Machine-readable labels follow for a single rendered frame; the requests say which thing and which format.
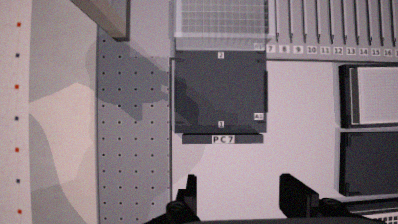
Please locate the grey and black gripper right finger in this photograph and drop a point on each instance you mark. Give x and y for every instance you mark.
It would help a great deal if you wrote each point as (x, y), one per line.
(298, 200)

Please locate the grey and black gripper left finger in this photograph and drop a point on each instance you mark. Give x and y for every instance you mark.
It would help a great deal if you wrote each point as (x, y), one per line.
(184, 208)

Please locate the grey perforated base plate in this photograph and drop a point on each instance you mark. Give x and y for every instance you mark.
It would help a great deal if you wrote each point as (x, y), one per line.
(131, 132)

